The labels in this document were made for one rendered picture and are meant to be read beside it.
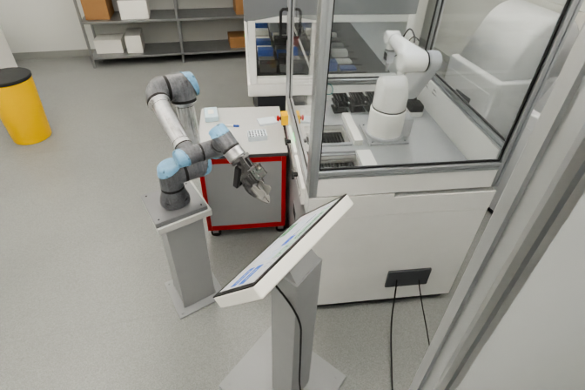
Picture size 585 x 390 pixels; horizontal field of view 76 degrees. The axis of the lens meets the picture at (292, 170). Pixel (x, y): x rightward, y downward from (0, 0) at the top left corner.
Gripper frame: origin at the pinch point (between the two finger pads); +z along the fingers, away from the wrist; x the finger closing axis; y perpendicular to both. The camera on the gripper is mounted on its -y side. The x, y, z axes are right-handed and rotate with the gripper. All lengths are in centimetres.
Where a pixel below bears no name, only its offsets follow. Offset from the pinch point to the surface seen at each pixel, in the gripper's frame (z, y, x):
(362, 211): 34, -6, 46
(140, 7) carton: -286, -280, 212
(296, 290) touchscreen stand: 29.8, 12.5, -20.3
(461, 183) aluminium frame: 51, 27, 79
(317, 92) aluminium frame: -21.9, 31.6, 26.9
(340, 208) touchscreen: 17.5, 26.0, 6.4
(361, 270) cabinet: 67, -39, 50
